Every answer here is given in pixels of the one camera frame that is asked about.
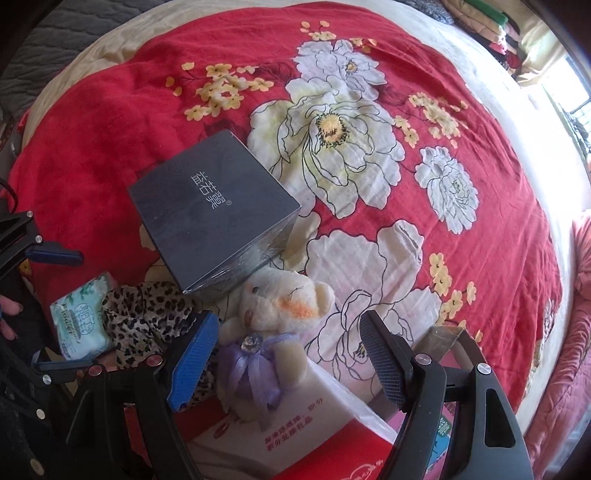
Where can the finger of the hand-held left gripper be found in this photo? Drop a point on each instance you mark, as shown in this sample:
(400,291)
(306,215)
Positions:
(64,365)
(55,256)

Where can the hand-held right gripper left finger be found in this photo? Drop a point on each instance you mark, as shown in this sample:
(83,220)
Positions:
(191,364)

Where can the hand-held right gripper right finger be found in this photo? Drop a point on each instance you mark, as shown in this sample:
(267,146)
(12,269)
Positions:
(385,364)

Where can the red and white tissue pack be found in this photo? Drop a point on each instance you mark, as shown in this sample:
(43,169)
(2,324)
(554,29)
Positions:
(323,406)

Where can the white teddy bear purple bow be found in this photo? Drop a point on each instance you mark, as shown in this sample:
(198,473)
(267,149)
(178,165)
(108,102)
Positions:
(268,300)

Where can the person's left hand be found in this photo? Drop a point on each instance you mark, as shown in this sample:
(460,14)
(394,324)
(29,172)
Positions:
(8,318)

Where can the light green tissue packet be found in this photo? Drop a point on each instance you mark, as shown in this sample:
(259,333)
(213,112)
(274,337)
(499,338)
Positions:
(78,323)

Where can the leopard print cloth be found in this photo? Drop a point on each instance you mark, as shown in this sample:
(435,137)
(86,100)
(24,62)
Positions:
(138,314)

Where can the person's dark patterned pants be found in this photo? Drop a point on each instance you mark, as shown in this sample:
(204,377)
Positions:
(23,434)

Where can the black square box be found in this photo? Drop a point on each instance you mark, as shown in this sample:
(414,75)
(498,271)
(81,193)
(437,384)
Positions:
(207,203)

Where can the pink quilt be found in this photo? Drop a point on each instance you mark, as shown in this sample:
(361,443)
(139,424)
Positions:
(572,369)

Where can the grey quilted headboard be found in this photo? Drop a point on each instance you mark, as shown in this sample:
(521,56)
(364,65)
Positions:
(46,37)

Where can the pile of folded clothes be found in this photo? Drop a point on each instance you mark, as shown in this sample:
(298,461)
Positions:
(489,27)

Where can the dark blue patterned cloth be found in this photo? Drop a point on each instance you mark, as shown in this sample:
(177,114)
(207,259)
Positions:
(429,9)

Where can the window with dark frame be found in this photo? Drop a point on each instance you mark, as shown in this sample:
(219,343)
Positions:
(577,92)

